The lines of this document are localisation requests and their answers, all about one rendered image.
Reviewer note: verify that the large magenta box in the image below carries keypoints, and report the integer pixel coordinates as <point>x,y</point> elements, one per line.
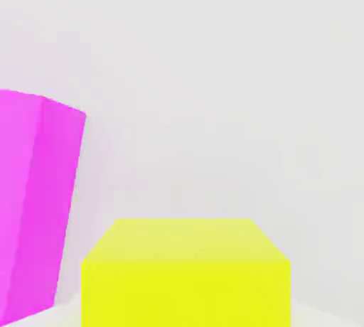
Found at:
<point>34,204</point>

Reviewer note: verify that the small yellow cube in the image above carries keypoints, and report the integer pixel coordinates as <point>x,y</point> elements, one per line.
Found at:
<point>186,290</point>

